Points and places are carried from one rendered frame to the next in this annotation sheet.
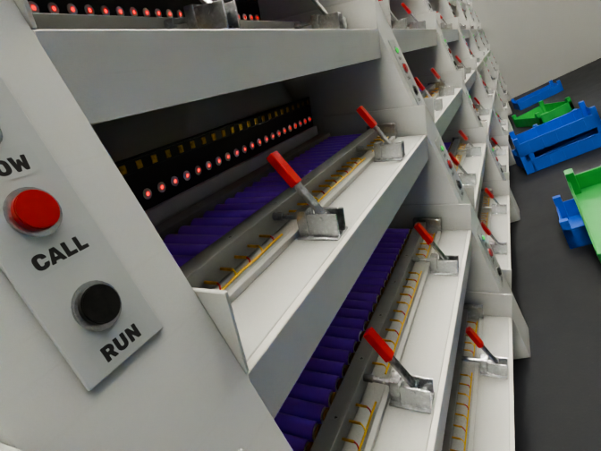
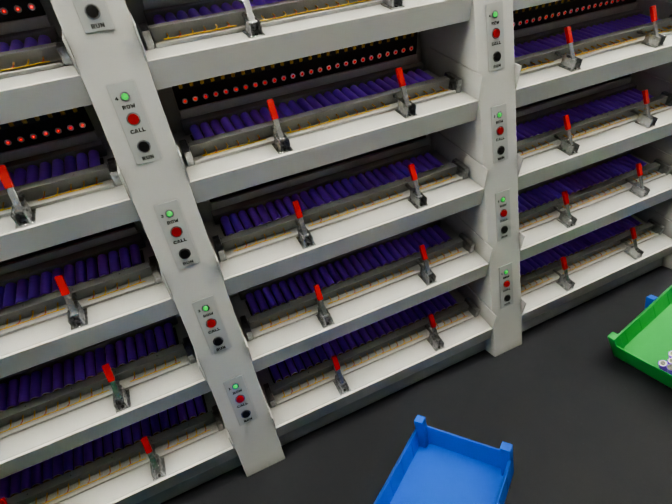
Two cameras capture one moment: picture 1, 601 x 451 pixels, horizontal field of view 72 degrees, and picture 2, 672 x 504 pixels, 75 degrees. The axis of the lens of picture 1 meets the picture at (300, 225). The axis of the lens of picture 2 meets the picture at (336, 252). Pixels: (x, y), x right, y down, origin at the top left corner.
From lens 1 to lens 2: 0.68 m
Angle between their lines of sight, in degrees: 40
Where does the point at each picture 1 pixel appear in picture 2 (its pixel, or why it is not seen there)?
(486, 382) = (424, 344)
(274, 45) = (312, 154)
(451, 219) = (480, 249)
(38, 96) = (185, 202)
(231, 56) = (275, 167)
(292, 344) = (250, 278)
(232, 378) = (217, 279)
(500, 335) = (469, 331)
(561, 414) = (458, 387)
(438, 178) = (482, 219)
